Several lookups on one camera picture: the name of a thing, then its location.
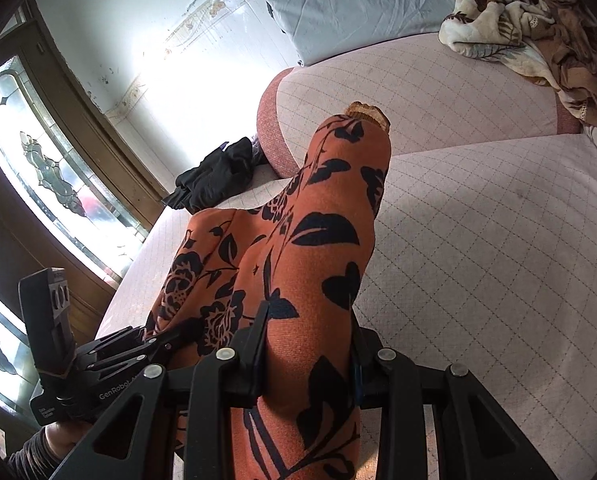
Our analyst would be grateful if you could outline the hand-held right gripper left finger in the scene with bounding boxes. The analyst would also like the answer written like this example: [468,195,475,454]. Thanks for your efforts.
[77,301,272,480]

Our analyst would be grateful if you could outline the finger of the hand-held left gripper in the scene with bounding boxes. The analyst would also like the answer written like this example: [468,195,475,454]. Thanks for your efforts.
[86,329,192,377]
[81,325,152,357]

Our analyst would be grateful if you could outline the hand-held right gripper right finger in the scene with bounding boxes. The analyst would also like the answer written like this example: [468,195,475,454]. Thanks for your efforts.
[349,329,560,480]

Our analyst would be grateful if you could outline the orange floral pants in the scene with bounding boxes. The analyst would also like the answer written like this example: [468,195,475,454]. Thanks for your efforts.
[145,101,393,480]

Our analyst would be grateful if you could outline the person's left forearm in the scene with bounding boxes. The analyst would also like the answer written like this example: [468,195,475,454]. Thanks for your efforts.
[4,432,82,480]

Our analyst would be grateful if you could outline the person's left hand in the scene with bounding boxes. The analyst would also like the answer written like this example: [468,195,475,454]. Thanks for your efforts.
[42,420,96,462]

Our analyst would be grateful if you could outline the pink quilted mattress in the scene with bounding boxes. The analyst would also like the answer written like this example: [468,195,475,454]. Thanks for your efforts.
[94,132,597,480]
[254,34,586,181]

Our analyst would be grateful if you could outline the black cloth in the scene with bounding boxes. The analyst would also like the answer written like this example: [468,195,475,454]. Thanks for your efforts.
[161,136,268,216]

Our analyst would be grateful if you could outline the wooden door with patterned glass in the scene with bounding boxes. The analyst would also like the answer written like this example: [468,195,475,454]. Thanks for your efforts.
[0,0,172,441]

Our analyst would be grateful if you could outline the grey pillow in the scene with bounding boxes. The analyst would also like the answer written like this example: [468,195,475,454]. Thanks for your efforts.
[246,0,460,68]

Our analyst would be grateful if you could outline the beige brown floral blanket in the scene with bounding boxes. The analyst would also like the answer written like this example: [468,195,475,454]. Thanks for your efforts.
[437,0,597,128]

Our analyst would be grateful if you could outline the faded floral wall sticker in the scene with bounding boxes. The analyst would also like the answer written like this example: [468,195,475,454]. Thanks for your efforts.
[164,0,264,58]

